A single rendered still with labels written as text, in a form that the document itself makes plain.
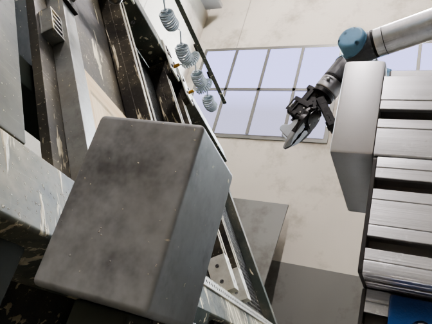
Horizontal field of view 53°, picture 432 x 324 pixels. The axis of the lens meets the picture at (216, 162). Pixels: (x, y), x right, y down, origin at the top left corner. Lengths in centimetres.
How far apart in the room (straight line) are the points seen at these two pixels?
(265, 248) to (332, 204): 83
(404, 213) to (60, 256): 29
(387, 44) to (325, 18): 461
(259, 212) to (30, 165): 385
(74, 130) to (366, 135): 60
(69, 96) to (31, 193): 37
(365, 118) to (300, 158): 435
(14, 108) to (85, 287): 29
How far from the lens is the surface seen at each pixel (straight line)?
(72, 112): 86
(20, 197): 53
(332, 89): 134
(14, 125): 59
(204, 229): 45
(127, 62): 142
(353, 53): 121
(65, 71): 94
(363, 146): 35
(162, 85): 195
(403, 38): 120
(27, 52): 211
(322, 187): 452
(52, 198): 59
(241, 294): 170
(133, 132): 44
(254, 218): 432
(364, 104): 37
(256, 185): 469
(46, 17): 102
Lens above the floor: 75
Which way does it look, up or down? 22 degrees up
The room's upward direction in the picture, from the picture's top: 16 degrees clockwise
